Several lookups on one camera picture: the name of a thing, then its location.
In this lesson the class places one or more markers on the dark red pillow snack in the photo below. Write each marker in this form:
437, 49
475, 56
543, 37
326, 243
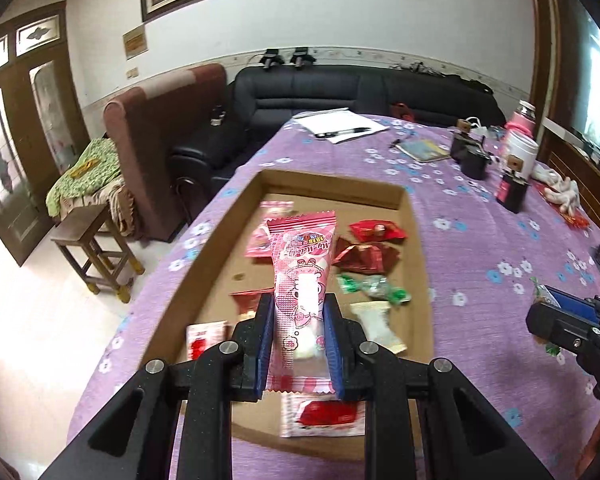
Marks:
365, 258

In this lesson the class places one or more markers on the wooden stool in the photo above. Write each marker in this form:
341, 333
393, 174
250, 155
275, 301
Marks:
96, 250

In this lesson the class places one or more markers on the white knit gloves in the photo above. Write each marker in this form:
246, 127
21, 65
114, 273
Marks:
561, 192

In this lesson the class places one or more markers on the pink thermos flask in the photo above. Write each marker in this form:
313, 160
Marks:
522, 119

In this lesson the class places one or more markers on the purple floral tablecloth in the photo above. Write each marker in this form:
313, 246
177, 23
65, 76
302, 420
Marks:
482, 262

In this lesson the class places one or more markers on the red rectangular snack bar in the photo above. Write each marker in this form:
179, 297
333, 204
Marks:
248, 301

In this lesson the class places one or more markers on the long pink snack packet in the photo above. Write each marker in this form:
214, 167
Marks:
302, 299

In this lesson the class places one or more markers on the wooden glass door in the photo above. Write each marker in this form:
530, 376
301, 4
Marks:
42, 131

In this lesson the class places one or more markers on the white red sachet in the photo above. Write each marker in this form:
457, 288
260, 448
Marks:
201, 337

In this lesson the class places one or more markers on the red patterned bag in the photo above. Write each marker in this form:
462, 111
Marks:
579, 220

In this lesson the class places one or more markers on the white red snack packet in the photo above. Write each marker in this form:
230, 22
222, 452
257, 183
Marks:
320, 415

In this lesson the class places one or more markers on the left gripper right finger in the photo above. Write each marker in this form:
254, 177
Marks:
364, 371

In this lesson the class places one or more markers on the small yellow green booklet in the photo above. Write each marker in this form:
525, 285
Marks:
422, 150

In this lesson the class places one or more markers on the black jar with cork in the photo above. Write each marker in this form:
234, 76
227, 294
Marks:
469, 153
513, 186

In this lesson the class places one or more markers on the small wall plaque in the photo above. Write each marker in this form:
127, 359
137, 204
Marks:
135, 42

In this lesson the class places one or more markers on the green candy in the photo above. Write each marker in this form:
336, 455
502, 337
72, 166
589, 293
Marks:
375, 287

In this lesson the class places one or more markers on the white plastic jar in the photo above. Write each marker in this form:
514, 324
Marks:
517, 154

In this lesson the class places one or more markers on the cardboard tray box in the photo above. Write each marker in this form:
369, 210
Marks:
221, 269

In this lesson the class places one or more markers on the white cream snack packet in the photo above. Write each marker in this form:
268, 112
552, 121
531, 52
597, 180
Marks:
374, 318

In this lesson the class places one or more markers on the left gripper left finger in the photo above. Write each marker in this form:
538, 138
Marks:
233, 371

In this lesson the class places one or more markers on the white paper sheets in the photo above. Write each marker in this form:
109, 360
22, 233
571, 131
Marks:
337, 119

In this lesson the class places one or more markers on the black pen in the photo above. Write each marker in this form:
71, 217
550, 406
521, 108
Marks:
335, 134

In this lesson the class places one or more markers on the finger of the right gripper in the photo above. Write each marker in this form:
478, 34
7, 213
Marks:
586, 308
562, 329

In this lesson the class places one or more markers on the brown red armchair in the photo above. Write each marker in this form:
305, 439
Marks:
144, 122

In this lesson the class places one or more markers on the black leather sofa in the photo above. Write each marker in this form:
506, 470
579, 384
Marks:
252, 108

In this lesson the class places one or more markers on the green floral blanket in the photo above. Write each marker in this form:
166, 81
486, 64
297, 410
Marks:
96, 167

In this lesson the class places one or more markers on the red character snack packet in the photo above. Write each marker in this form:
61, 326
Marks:
369, 230

